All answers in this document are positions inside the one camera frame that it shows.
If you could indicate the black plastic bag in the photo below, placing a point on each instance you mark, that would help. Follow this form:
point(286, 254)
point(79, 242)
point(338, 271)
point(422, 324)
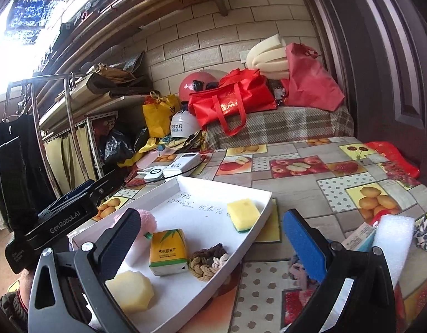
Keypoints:
point(116, 147)

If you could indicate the black bundle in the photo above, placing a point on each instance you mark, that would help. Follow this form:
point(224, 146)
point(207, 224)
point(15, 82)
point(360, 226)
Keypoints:
point(276, 92)

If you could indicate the yellow shopping bag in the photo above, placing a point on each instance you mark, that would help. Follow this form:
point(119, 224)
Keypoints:
point(158, 118)

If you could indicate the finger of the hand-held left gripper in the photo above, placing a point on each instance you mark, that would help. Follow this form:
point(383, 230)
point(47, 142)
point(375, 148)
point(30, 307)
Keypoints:
point(106, 189)

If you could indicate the bundle of bamboo poles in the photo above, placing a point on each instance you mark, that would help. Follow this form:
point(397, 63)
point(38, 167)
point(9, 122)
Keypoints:
point(137, 12)

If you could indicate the fruit print tablecloth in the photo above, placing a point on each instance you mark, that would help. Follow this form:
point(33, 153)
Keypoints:
point(279, 187)

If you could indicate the metal clothes rack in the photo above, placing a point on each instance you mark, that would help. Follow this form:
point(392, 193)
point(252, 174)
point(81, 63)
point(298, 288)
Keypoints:
point(72, 125)

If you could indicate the white round charger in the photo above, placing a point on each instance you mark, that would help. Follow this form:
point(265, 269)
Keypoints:
point(154, 173)

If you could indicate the black hanging garment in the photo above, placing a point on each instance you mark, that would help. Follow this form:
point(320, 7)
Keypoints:
point(19, 173)

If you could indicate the white helmet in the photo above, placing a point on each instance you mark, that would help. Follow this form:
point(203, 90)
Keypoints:
point(182, 125)

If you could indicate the white foam sheet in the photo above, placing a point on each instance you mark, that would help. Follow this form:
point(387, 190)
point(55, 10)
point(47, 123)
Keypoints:
point(393, 246)

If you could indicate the brown cardboard pieces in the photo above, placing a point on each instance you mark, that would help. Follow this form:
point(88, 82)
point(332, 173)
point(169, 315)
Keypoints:
point(109, 76)

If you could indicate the red plastic bag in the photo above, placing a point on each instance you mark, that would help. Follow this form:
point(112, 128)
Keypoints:
point(397, 161)

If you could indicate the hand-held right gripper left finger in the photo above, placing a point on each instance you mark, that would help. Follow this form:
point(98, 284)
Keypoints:
point(120, 239)

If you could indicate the brown metal door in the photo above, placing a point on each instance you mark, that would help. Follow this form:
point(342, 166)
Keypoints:
point(390, 59)

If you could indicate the cream hexagon sponge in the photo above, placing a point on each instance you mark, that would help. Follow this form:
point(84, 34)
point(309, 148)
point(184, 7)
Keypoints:
point(130, 291)

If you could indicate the glossy red tote bag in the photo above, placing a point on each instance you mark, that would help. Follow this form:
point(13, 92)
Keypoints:
point(234, 100)

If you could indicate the cream foam roll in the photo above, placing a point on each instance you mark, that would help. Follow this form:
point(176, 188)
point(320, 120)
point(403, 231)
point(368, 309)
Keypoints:
point(265, 57)

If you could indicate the pinkish red fabric bag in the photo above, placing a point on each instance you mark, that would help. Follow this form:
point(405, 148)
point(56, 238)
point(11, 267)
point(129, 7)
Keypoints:
point(310, 79)

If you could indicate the leopard print scrunchie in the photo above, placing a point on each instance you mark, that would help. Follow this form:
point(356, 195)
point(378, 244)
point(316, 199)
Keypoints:
point(425, 232)

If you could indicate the white power bank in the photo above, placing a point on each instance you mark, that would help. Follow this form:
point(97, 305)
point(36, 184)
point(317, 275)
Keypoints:
point(180, 164)

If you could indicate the pink helmet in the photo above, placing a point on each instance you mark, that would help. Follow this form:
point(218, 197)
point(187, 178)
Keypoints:
point(194, 81)

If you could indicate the blue netting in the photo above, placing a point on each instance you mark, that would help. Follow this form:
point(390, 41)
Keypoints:
point(36, 3)

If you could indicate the pink fluffy puff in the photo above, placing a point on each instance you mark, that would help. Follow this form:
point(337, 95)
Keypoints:
point(147, 222)

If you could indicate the yellow green sponge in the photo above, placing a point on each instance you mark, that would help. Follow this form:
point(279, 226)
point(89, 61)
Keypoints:
point(243, 210)

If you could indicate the white cardboard box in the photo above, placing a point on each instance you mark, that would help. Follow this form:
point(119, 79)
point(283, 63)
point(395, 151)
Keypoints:
point(199, 215)

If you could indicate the white and teal packet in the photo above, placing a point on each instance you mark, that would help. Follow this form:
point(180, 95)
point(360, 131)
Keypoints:
point(357, 237)

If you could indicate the white wall socket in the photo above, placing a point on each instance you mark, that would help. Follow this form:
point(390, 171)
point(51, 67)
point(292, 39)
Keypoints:
point(243, 56)

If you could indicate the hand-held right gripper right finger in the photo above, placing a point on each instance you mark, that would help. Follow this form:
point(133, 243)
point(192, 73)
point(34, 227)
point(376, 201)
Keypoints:
point(303, 242)

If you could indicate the plaid blanket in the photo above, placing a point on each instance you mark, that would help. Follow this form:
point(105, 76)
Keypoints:
point(279, 125)

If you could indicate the person's left forearm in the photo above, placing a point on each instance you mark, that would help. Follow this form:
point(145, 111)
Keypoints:
point(12, 305)

